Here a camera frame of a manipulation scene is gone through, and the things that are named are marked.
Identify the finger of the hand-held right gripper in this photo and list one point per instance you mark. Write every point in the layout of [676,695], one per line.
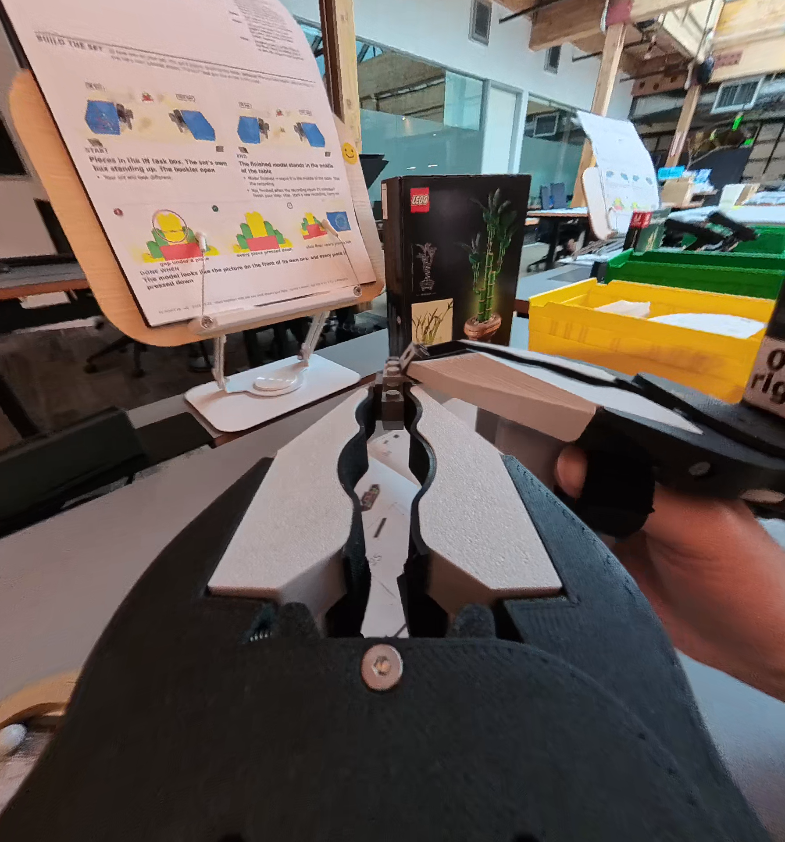
[616,388]
[511,394]

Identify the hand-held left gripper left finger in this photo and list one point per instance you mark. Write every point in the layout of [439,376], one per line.
[287,526]

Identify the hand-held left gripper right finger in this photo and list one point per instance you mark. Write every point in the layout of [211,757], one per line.
[484,526]

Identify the small grey brick piece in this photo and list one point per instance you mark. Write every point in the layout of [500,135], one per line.
[413,354]

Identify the dark grey brick assembly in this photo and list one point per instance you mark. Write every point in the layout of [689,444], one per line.
[392,401]

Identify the grey desk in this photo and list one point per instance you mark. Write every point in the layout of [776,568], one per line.
[70,592]

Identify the person's right hand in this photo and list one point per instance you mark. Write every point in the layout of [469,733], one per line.
[695,559]

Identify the yellow bin with white paper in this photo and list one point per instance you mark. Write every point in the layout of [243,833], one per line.
[629,355]

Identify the white paper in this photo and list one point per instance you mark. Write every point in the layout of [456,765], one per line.
[708,324]
[623,308]

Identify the instruction booklet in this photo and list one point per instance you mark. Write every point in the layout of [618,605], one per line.
[386,500]

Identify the green plastic bin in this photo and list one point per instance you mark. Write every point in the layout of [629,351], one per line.
[777,240]
[695,273]

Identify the black bamboo set box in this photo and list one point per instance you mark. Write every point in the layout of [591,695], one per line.
[458,263]

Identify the dark set box red logo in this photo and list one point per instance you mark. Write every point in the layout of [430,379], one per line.
[649,230]

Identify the spare black gripper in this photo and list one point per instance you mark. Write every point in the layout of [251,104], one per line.
[708,227]

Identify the small wooden document stand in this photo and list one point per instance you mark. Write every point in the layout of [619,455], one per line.
[619,164]

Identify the black rectangular box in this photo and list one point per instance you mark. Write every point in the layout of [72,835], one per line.
[50,460]

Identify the yellow smiley sticker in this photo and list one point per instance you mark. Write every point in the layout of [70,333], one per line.
[348,152]

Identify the tan brick pot model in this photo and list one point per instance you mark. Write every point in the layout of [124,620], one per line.
[11,743]

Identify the grey side table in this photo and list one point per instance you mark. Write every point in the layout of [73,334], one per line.
[24,279]

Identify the light wooden post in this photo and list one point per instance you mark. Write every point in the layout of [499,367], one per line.
[343,66]
[603,98]

